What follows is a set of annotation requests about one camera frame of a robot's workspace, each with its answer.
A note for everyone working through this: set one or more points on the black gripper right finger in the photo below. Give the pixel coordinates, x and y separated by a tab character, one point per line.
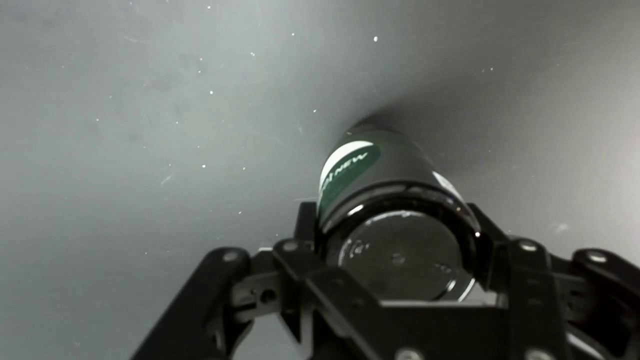
567	302

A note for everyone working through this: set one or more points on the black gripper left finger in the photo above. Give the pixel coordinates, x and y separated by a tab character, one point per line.
213	307

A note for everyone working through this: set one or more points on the dark green-labelled bottle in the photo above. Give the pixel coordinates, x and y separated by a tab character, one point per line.
393	221

